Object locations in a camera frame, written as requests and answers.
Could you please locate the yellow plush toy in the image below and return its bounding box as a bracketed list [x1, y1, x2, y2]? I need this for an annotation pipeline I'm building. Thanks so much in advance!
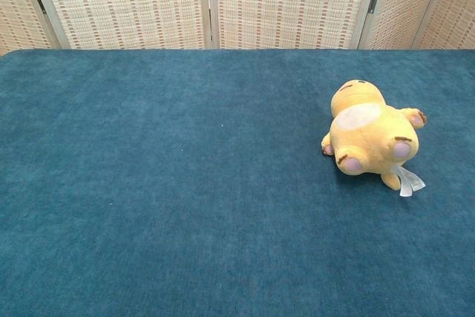
[321, 78, 428, 198]

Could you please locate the blue felt table cover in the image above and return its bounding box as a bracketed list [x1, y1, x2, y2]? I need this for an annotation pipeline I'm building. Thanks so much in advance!
[0, 48, 475, 317]

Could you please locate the woven bamboo screen panel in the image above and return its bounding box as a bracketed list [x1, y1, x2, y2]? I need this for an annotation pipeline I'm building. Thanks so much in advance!
[419, 0, 475, 50]
[0, 0, 62, 56]
[206, 0, 383, 50]
[24, 0, 220, 50]
[358, 0, 456, 50]

